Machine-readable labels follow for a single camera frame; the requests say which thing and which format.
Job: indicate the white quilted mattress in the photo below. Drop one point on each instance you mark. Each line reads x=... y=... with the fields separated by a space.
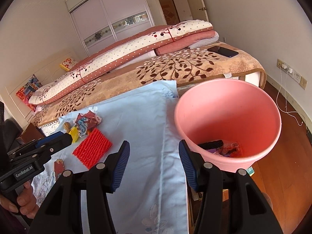
x=251 y=79

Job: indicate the wall socket row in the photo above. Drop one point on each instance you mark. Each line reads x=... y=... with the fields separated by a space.
x=296 y=76

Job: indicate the pink folded blanket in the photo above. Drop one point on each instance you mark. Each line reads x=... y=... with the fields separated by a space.
x=180 y=42

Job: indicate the clear plastic bag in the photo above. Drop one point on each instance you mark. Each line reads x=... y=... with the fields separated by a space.
x=230 y=147

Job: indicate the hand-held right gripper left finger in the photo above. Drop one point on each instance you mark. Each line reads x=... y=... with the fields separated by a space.
x=120 y=168

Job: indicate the cream bed headboard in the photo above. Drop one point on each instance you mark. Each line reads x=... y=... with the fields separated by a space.
x=48 y=73

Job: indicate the white charger plug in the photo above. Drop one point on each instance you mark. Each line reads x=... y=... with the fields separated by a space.
x=291 y=71
x=284 y=66

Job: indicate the person's left hand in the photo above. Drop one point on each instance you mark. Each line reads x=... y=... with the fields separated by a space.
x=26 y=199

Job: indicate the black chair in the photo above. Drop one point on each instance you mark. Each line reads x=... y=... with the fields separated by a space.
x=12 y=131

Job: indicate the red foam fruit net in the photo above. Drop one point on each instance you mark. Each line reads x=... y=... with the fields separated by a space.
x=92 y=147

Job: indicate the walnut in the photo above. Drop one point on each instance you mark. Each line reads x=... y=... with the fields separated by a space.
x=67 y=126

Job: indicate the printed wrapper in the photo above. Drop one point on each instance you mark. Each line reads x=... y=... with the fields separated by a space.
x=87 y=123

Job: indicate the yellow flower pillow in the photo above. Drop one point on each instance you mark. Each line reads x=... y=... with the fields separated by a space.
x=68 y=63

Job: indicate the yellow snack wrapper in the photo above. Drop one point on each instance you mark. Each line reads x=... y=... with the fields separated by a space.
x=74 y=134

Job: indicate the black foam fruit net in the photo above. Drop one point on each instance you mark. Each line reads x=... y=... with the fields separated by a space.
x=212 y=144

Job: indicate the colourful printed pillow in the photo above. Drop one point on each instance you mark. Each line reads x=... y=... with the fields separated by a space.
x=29 y=87

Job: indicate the purple wrapper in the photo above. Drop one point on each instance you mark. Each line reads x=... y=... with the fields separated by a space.
x=212 y=152

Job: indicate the white sliding door wardrobe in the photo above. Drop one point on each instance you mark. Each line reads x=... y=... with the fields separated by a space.
x=92 y=17

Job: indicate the pink plastic bucket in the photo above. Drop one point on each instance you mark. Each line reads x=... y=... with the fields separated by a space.
x=219 y=107

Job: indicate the bed with floral blanket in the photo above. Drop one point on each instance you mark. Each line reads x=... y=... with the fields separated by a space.
x=182 y=65

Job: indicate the light blue cloth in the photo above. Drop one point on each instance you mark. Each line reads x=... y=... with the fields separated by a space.
x=141 y=126

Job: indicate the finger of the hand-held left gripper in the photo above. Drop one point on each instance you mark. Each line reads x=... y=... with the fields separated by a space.
x=61 y=143
x=50 y=139

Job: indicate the white folded cloth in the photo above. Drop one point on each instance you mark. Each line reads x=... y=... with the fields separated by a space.
x=207 y=42

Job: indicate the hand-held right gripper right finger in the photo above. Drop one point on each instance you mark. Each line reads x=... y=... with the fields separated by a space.
x=187 y=165

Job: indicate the dark smartphone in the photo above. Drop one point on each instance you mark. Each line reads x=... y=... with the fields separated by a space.
x=223 y=51

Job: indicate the polka dot tree quilt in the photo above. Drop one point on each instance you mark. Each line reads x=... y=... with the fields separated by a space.
x=121 y=51

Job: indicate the colourful picture book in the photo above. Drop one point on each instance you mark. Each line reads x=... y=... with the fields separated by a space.
x=250 y=171

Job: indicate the brown wooden nightstand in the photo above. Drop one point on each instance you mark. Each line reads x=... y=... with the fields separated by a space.
x=30 y=132

